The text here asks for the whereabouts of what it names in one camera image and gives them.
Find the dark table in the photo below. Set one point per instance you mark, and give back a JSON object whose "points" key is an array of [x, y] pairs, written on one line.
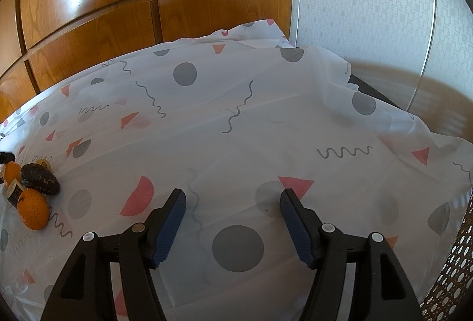
{"points": [[373, 90]]}

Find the white patterned tablecloth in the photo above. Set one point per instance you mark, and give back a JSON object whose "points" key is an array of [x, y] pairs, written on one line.
{"points": [[258, 143]]}

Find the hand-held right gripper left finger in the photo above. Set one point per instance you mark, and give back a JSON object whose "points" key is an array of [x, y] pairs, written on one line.
{"points": [[168, 232]]}

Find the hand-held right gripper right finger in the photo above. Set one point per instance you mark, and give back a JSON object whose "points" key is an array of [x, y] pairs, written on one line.
{"points": [[297, 228]]}

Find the dark round fruit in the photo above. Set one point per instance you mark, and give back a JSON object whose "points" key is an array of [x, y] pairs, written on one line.
{"points": [[38, 178]]}

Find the dark cylindrical fruit piece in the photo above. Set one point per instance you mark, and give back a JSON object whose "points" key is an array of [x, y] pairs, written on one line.
{"points": [[13, 196]]}

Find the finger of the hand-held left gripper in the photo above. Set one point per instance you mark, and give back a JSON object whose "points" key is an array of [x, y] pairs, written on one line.
{"points": [[5, 157]]}

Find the small yellow-green fruit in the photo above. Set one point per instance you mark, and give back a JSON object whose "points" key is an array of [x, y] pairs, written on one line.
{"points": [[43, 163]]}

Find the orange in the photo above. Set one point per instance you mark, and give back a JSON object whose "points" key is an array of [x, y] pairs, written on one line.
{"points": [[33, 210], [12, 171]]}

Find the brown wicker chair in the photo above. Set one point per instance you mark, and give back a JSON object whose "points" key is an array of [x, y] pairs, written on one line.
{"points": [[458, 269]]}

